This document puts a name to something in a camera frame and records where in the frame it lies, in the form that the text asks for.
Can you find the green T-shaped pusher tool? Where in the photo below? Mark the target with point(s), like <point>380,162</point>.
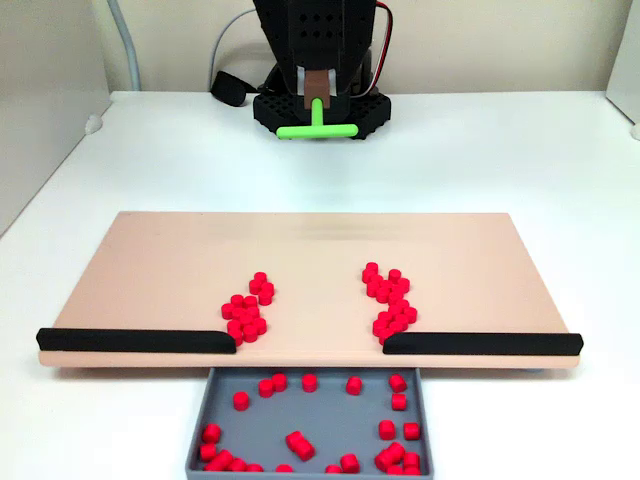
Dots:
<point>317,131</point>

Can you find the red cylindrical granule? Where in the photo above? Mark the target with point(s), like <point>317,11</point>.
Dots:
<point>395,470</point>
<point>255,468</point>
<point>394,275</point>
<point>379,327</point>
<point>260,277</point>
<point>372,290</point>
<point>412,471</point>
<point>279,382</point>
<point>250,302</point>
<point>256,286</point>
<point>397,383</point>
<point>385,317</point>
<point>385,338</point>
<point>215,466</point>
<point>227,311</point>
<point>241,401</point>
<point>411,430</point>
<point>398,291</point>
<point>384,460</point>
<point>382,296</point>
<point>396,327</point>
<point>354,385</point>
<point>249,333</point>
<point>376,281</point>
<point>240,314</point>
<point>284,468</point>
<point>398,401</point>
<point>401,320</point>
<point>386,429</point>
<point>208,452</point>
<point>268,288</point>
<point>395,299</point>
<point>252,313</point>
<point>234,327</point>
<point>309,382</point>
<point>237,301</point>
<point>395,311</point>
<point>259,325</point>
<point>224,457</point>
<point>350,462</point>
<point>370,268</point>
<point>369,276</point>
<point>386,286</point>
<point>211,433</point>
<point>403,284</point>
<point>265,388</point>
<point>411,314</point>
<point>295,439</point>
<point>305,450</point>
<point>236,339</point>
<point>265,297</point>
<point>237,465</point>
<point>402,304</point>
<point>396,451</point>
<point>411,460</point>
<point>333,469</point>

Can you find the beige rectangular board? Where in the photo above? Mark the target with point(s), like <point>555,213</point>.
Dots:
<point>150,260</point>

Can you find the grey plastic tray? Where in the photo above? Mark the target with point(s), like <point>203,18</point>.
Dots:
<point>340,415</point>

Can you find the black foam rail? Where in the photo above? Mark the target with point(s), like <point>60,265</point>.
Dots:
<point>130,340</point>
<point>480,344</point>

